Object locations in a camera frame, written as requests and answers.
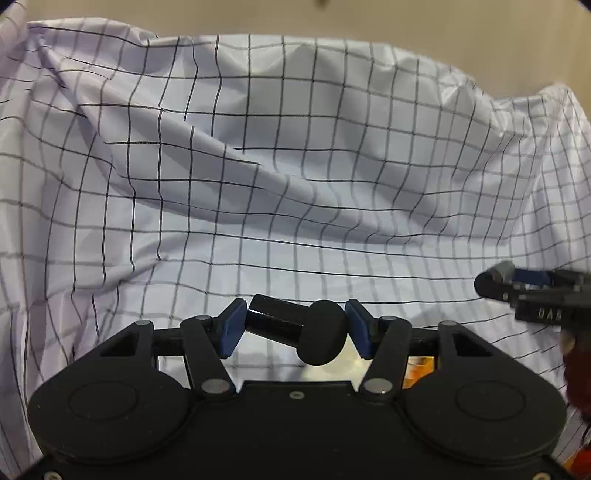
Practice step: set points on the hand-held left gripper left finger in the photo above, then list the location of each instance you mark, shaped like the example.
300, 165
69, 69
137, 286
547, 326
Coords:
231, 330

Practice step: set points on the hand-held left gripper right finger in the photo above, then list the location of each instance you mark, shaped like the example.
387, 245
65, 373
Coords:
360, 330

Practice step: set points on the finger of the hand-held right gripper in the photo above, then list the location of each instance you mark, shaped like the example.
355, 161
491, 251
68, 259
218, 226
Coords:
531, 278
554, 309

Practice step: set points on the grey and black cylinder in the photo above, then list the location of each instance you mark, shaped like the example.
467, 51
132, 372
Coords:
503, 270

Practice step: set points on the black mushroom-shaped object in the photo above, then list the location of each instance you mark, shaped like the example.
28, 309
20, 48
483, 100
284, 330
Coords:
318, 332

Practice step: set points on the brown leather case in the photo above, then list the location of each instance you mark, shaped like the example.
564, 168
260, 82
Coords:
415, 371

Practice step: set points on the checked white cloth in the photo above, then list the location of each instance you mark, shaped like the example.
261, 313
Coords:
295, 161

